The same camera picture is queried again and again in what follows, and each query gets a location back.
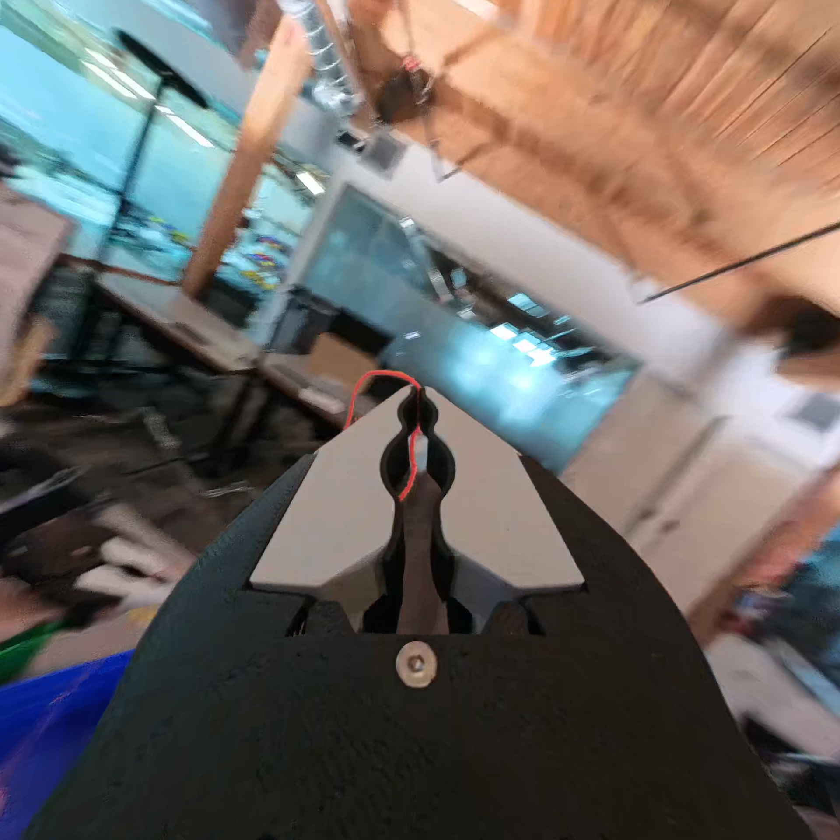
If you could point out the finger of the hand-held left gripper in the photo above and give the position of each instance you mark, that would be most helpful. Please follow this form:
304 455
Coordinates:
131 578

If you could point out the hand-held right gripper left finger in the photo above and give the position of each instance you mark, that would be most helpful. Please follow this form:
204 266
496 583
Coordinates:
328 525

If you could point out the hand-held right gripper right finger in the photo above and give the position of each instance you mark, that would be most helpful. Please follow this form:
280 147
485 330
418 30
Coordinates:
505 525

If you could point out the blue plastic bin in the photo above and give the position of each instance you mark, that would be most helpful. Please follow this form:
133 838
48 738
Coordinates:
53 735

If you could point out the long wooden desk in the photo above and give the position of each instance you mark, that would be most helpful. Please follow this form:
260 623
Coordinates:
171 315

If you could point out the white door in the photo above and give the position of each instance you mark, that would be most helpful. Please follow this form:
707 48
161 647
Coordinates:
715 512
643 460

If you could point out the tan chair back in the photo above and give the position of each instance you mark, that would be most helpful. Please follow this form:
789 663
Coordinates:
339 361

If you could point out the black monitor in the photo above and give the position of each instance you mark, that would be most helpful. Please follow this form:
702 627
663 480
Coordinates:
299 322

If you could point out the black floor lamp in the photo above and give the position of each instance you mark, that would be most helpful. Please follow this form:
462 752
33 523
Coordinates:
158 59

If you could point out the wooden post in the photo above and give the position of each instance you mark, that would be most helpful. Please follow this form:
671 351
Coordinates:
256 145
761 565

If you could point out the white wall vent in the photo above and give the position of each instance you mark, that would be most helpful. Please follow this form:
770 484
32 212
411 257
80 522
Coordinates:
814 414

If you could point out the narrow silver air duct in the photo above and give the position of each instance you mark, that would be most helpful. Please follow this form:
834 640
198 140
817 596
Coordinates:
328 59

